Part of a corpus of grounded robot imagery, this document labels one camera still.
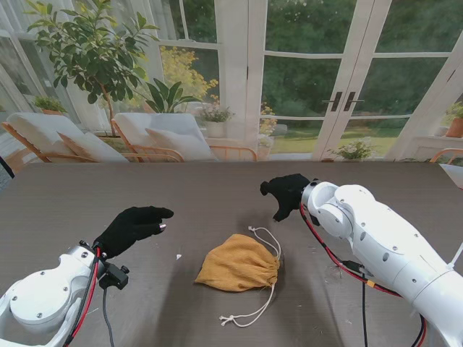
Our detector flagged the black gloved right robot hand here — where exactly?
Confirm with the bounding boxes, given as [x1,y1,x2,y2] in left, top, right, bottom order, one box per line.
[260,173,311,223]

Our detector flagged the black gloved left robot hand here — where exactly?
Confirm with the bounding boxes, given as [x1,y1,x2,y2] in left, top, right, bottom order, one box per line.
[93,206,175,260]

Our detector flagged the mustard corduroy drawstring bag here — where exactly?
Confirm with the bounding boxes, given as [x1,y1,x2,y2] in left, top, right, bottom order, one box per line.
[194,226,282,328]

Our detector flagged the printed sunroom backdrop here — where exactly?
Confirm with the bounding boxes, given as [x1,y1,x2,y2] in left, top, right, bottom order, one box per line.
[0,0,463,163]

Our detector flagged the black object at table edge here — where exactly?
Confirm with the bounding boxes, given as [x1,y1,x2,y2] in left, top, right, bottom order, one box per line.
[0,155,16,180]

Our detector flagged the white object at table edge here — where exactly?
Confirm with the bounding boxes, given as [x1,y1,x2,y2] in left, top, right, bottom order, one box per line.
[439,163,463,189]

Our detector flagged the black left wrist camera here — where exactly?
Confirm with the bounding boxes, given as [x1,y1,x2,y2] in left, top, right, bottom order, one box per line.
[98,262,130,291]

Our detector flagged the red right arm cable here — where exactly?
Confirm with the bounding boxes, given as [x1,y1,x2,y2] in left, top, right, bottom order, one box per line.
[299,204,428,347]

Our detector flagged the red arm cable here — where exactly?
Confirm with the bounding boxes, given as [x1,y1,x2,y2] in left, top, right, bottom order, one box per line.
[299,204,428,347]
[63,246,102,347]

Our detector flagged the red left arm cable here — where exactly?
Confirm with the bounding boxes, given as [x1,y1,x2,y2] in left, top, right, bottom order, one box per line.
[63,246,102,347]

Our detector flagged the black left camera cable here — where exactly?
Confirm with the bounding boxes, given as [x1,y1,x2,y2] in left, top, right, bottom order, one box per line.
[102,287,116,347]

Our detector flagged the black camera cable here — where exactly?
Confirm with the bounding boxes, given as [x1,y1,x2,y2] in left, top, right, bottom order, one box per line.
[102,287,116,347]
[341,260,369,347]

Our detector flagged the black right camera cable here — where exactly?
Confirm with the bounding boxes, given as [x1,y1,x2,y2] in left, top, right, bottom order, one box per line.
[341,260,369,347]

